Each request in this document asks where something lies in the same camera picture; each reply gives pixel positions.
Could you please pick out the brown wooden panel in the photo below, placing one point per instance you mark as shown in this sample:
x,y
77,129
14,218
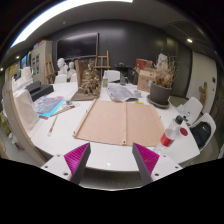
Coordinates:
x,y
80,70

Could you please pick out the wooden easel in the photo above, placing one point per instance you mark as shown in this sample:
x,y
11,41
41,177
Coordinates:
x,y
102,67

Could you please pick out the long ceiling light strip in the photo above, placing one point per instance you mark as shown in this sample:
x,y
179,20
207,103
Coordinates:
x,y
50,13

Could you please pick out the small white cup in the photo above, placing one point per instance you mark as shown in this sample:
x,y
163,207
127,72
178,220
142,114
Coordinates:
x,y
137,93

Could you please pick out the white plaster bust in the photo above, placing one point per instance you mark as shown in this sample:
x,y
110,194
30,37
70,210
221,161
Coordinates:
x,y
71,69
61,65

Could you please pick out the grey plant saucer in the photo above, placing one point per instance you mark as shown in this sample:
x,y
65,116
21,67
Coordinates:
x,y
156,105

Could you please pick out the pile of printed papers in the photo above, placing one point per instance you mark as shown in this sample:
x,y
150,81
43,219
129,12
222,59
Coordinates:
x,y
120,93

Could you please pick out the black backpack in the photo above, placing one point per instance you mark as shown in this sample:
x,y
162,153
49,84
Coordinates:
x,y
201,133

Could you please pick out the clear plastic bottle red label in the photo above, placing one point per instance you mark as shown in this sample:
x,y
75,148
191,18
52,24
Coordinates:
x,y
168,136

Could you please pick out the small yellow strip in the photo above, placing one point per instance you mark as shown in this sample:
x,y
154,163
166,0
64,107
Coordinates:
x,y
139,102

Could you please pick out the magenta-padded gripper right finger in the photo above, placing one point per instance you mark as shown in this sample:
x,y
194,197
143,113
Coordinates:
x,y
146,160

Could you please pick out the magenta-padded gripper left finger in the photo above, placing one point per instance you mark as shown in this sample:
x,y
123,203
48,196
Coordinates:
x,y
75,160

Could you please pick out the white canvas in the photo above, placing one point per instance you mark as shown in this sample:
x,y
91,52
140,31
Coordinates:
x,y
26,108

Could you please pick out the dried plant in grey pot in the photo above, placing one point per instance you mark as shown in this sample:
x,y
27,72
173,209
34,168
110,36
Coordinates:
x,y
160,93

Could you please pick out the wooden figure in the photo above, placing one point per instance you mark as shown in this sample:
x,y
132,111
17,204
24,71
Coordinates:
x,y
203,93

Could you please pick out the small white green bottle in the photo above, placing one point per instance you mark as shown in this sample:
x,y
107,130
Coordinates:
x,y
105,81

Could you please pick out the cardboard box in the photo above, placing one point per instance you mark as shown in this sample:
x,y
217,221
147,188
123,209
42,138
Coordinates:
x,y
145,81

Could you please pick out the thin paintbrush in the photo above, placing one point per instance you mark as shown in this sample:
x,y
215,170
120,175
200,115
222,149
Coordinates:
x,y
52,125

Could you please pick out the colourful picture book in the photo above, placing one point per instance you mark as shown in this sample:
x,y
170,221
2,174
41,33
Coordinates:
x,y
48,106

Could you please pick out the beige wooden drawing board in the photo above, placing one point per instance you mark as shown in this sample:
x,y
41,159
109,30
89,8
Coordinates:
x,y
116,123

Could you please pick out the black flat box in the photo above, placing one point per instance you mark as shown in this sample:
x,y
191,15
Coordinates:
x,y
41,90

